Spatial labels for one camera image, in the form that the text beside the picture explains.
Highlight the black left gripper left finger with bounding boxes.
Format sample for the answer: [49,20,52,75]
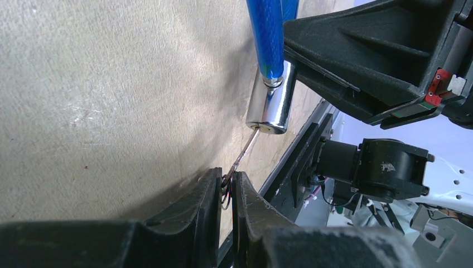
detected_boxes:
[1,167,222,267]

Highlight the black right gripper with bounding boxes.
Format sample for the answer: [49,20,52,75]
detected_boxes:
[283,1,472,130]

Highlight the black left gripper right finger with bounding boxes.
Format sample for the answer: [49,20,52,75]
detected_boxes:
[232,172,423,267]

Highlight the small silver keys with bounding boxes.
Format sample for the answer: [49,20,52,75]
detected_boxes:
[221,127,260,210]

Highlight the blue cable lock loop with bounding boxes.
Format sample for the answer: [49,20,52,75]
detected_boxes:
[246,0,299,135]

